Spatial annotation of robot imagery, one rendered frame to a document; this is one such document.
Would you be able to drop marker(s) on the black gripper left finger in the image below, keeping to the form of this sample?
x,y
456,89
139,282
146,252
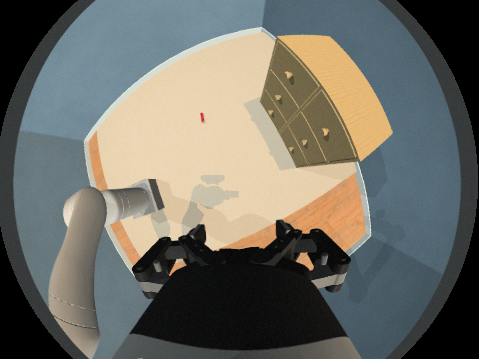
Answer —
x,y
153,268

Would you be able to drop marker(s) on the tan wooden drawer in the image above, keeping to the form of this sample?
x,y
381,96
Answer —
x,y
294,74
273,110
309,144
293,146
277,89
332,134

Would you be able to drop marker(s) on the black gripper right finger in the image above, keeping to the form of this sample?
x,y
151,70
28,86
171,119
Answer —
x,y
330,262

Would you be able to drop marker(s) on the brown chest of drawers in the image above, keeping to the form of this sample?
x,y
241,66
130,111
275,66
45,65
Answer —
x,y
348,90

